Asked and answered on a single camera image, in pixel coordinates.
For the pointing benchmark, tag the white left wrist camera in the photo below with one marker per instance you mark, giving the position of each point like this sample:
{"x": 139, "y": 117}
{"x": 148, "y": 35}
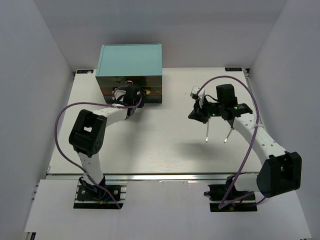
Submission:
{"x": 119, "y": 92}

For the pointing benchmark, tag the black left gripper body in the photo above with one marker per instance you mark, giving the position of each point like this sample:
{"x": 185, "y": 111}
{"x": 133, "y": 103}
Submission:
{"x": 141, "y": 104}

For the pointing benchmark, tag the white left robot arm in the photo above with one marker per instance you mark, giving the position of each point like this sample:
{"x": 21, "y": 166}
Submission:
{"x": 88, "y": 132}

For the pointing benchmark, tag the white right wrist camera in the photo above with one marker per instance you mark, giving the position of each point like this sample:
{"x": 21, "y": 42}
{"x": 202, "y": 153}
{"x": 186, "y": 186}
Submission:
{"x": 198, "y": 95}

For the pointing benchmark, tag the green handled short screwdriver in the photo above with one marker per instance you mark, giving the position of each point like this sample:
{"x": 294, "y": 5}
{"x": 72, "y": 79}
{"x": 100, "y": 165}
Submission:
{"x": 228, "y": 135}

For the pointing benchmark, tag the teal drawer cabinet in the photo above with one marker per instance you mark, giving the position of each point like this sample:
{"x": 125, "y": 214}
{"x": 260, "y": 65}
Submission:
{"x": 130, "y": 60}

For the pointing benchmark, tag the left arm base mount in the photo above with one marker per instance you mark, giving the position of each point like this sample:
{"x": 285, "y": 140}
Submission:
{"x": 89, "y": 196}

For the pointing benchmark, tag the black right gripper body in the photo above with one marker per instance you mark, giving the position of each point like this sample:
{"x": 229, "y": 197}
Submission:
{"x": 213, "y": 109}

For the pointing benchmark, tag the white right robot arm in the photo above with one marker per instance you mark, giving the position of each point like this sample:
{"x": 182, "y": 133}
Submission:
{"x": 281, "y": 170}

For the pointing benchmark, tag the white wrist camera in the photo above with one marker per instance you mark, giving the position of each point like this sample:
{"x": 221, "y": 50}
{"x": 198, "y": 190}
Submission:
{"x": 198, "y": 95}
{"x": 119, "y": 92}

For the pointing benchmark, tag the green handled long screwdriver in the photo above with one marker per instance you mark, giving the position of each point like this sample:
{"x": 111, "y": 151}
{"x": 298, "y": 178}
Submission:
{"x": 207, "y": 131}

